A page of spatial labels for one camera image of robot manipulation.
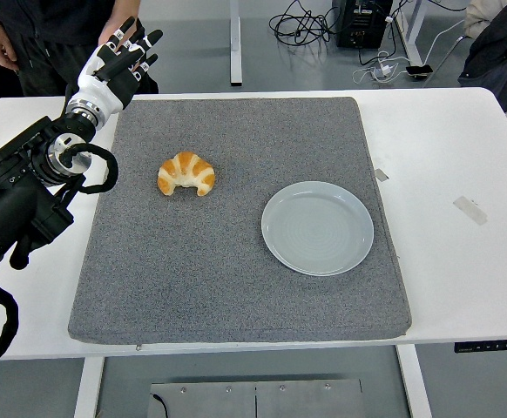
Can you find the person's left hand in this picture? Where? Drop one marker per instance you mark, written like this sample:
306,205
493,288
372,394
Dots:
107,32

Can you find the dark jacket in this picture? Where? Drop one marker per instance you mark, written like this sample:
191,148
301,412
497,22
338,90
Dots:
497,56

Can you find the grey metal plate with screws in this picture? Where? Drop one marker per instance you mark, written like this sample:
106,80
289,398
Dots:
214,400

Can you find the golden croissant bread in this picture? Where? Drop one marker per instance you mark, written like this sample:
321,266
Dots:
188,165

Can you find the black table control panel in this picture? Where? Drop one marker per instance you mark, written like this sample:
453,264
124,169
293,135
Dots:
493,346

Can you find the black computer box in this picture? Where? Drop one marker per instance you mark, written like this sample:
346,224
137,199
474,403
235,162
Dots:
362,26

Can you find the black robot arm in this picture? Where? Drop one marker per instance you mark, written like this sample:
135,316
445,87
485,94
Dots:
9,204

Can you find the grey round plate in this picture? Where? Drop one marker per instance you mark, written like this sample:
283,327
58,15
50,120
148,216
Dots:
319,231

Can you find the white table leg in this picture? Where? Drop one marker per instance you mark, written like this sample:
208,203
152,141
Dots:
89,387
412,383

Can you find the small grey tape piece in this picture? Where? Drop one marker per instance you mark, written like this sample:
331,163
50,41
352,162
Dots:
381,174

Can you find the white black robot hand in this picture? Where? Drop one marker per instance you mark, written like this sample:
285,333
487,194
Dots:
105,93

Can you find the white slanted desk leg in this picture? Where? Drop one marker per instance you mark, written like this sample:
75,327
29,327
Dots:
412,30

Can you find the black phone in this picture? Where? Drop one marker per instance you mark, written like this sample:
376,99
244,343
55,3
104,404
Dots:
420,71

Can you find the large grey tape piece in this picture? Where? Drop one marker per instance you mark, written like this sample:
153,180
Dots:
470,210

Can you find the person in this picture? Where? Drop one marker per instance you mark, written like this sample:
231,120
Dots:
53,26

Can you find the grey fabric mat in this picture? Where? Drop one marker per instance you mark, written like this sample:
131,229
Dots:
192,270

